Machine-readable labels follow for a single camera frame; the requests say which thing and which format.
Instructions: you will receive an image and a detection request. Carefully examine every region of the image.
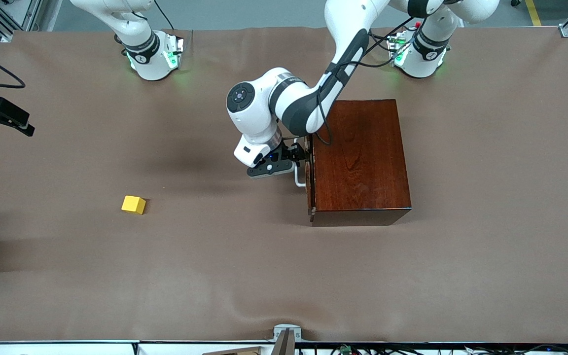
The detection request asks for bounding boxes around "aluminium camera post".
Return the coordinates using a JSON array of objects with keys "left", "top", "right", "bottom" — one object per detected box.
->
[{"left": 270, "top": 329, "right": 295, "bottom": 355}]

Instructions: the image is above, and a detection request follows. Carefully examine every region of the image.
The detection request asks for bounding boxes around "brown table cover sheet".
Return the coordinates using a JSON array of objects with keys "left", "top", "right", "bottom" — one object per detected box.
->
[{"left": 0, "top": 26, "right": 568, "bottom": 344}]

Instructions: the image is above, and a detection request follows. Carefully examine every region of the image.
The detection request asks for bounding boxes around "yellow cube block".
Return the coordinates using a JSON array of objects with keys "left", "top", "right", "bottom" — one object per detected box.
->
[{"left": 121, "top": 195, "right": 146, "bottom": 215}]

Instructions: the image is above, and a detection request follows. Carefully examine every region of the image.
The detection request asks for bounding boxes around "light wooden drawer white handle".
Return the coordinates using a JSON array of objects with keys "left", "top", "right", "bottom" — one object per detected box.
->
[{"left": 294, "top": 136, "right": 317, "bottom": 221}]

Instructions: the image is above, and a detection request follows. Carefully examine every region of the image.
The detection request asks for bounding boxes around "tan cardboard piece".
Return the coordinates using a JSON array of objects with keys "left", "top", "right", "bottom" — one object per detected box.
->
[{"left": 202, "top": 346, "right": 266, "bottom": 355}]

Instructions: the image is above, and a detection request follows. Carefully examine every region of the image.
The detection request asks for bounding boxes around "grey metal bracket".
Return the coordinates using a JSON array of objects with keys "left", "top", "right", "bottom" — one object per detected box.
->
[{"left": 273, "top": 323, "right": 303, "bottom": 343}]

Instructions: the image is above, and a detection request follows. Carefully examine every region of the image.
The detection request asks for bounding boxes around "dark red wooden cabinet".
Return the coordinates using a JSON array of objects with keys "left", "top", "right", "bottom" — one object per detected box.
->
[{"left": 309, "top": 99, "right": 412, "bottom": 227}]

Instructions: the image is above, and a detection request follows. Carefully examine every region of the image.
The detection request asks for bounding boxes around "black right base cable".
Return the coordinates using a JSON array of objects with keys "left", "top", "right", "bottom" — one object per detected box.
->
[{"left": 153, "top": 0, "right": 176, "bottom": 31}]

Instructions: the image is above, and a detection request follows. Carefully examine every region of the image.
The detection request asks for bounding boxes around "black base cable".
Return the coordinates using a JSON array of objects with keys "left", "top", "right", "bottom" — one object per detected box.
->
[
  {"left": 153, "top": 0, "right": 176, "bottom": 31},
  {"left": 369, "top": 29, "right": 399, "bottom": 54}
]

